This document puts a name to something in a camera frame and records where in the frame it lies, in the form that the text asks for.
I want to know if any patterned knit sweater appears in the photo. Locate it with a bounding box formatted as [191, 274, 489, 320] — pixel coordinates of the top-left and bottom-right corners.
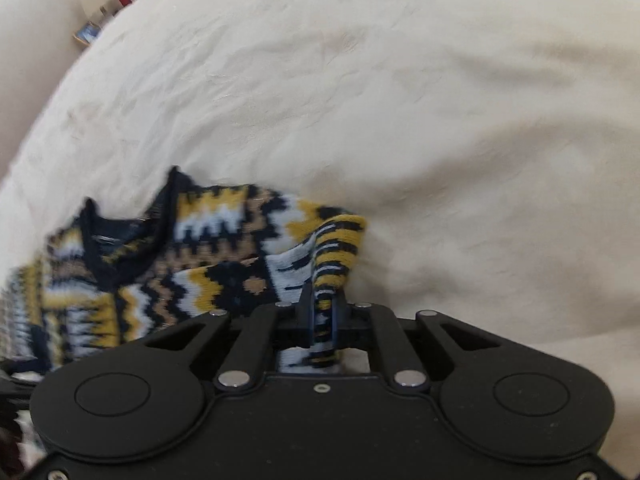
[0, 164, 369, 476]

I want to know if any cream bedspread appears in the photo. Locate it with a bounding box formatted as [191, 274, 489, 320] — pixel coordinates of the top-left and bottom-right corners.
[1, 0, 639, 476]

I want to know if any framed picture on shelf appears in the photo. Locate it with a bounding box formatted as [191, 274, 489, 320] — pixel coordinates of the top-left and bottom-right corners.
[73, 22, 102, 47]

